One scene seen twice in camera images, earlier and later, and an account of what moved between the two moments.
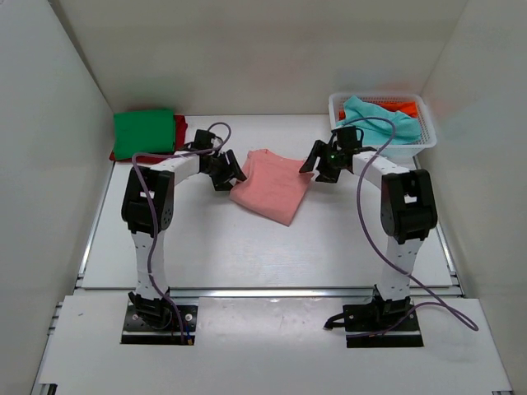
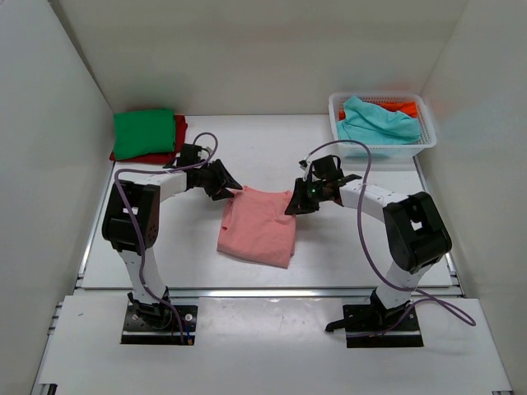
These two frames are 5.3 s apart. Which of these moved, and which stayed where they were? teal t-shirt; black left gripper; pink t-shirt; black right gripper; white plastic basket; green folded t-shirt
Moved: black left gripper; black right gripper; pink t-shirt
Stayed: white plastic basket; green folded t-shirt; teal t-shirt
